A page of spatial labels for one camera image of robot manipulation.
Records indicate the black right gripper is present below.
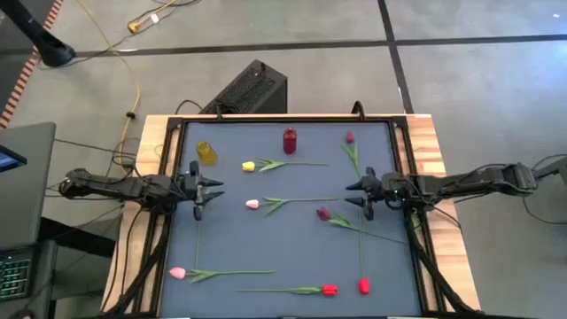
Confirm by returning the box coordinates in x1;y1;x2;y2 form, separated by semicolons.
344;166;398;222

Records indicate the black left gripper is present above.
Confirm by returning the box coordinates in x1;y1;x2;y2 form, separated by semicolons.
176;159;226;222

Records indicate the yellow glass vase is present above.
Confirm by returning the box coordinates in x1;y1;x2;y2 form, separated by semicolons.
196;141;218;166

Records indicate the dark maroon artificial tulip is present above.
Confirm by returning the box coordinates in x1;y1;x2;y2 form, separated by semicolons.
315;206;408;245

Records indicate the pink artificial tulip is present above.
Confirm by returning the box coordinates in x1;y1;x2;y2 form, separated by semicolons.
245;196;340;217
168;266;276;284

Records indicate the dark magenta artificial tulip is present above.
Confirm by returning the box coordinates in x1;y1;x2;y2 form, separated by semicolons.
340;130;362;178

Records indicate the red glass vase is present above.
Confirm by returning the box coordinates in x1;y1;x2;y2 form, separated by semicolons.
283;127;298;156

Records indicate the bright red artificial tulip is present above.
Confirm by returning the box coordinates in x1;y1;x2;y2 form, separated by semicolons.
356;219;371;297
234;284;339;298

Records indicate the grey table mat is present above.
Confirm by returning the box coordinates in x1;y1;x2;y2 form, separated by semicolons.
159;121;424;318

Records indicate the black computer tower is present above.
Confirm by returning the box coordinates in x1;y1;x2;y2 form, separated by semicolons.
198;58;289;115

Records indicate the grey laptop lid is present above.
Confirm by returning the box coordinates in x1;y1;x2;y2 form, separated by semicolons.
0;122;58;252

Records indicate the grey stand foot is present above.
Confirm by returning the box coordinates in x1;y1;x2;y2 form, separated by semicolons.
533;155;567;182

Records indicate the small lit display screen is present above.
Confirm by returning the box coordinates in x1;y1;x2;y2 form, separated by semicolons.
0;144;27;174

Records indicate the black stand leg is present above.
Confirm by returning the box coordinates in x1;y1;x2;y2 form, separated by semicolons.
0;0;77;68

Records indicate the backlit keyboard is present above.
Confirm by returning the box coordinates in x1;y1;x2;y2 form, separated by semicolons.
0;255;33;302

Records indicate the black metal table frame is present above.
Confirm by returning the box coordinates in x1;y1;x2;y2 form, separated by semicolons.
100;113;484;319

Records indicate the black tower cable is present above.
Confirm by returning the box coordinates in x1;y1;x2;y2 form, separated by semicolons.
175;98;205;115

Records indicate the long yellow extension cable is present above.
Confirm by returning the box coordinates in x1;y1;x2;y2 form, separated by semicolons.
74;0;141;176

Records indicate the black floor cable loop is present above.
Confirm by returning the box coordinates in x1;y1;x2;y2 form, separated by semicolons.
521;152;567;226

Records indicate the yellow cable with plug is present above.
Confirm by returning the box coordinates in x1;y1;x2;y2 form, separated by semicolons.
127;0;200;35

